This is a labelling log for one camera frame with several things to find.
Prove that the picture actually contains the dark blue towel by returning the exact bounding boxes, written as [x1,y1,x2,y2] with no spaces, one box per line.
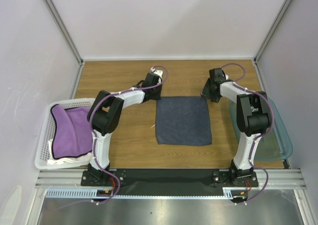
[155,96,212,147]

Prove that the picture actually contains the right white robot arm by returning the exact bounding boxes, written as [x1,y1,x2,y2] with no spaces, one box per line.
[201,68,274,187]

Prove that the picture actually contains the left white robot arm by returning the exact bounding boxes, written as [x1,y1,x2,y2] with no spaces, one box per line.
[81,68,163,186]

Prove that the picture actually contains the clear blue plastic tray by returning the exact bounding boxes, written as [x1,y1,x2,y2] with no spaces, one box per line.
[228,95,294,162]

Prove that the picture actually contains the purple towel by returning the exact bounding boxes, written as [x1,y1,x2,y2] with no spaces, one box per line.
[50,104,92,159]

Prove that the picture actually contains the white towel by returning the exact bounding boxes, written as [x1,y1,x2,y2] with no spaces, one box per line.
[47,139,93,166]

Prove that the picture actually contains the white plastic laundry basket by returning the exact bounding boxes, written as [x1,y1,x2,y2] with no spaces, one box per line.
[34,98,95,170]

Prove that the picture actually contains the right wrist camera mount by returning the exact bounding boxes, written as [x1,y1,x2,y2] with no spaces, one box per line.
[222,71,230,81]

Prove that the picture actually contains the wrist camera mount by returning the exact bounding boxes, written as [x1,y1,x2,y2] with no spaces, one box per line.
[150,67,163,79]
[222,71,230,81]

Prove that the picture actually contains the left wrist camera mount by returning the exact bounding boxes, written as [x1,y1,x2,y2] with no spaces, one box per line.
[150,67,163,79]

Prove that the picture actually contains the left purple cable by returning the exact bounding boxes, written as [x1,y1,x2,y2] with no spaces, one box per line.
[53,65,171,207]

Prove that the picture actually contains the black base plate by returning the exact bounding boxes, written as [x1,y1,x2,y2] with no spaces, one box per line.
[81,167,260,196]

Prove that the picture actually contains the aluminium frame rail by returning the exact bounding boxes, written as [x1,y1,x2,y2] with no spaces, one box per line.
[35,168,306,202]

